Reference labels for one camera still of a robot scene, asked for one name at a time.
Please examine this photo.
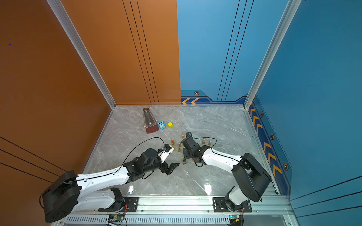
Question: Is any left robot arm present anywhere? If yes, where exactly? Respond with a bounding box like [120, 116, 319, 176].
[40, 145, 179, 223]

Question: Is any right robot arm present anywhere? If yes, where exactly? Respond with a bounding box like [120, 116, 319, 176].
[181, 136, 272, 212]

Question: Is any blue owl toy cube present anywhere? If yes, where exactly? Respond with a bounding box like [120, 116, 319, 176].
[157, 121, 166, 130]

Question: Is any dark red metronome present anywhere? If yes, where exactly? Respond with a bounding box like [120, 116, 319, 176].
[143, 107, 159, 134]

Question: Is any left green circuit board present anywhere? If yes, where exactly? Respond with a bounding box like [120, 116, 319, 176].
[107, 215, 128, 226]

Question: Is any green circuit board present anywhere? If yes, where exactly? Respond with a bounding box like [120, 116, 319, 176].
[107, 215, 128, 226]
[228, 215, 244, 226]

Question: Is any right green circuit board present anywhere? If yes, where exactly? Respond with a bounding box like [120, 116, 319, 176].
[228, 215, 244, 226]

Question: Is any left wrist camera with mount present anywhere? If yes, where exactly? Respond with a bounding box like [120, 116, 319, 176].
[158, 144, 174, 163]

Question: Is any right camera black cable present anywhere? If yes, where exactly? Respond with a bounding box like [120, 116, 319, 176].
[194, 137, 241, 168]

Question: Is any camera black cable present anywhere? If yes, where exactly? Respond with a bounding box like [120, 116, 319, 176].
[194, 137, 241, 168]
[39, 137, 166, 210]

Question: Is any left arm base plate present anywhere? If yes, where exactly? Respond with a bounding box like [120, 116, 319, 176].
[98, 197, 139, 213]

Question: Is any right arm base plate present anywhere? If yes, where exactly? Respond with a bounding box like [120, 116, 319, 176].
[213, 197, 252, 213]

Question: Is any left camera black cable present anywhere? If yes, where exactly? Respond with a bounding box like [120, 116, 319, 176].
[39, 137, 166, 210]

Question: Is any front aluminium rail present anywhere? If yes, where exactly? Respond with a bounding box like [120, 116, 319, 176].
[54, 195, 298, 226]

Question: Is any right aluminium corner post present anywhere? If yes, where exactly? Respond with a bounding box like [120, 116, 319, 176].
[244, 0, 301, 110]

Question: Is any aluminium corner post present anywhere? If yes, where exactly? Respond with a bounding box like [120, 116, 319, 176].
[47, 0, 117, 111]
[244, 0, 301, 110]

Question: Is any left aluminium corner post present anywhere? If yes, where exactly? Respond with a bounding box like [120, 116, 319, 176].
[47, 0, 117, 111]

